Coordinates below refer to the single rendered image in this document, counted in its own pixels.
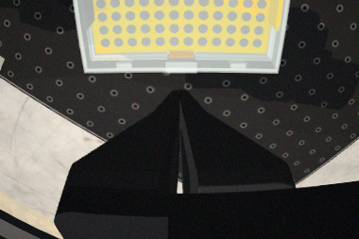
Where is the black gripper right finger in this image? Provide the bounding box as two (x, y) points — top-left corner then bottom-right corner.
(179, 90), (296, 194)

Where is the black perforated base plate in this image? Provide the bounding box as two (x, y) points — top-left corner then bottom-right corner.
(0, 0), (359, 185)

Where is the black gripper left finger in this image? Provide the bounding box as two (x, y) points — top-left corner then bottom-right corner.
(62, 90), (180, 194)

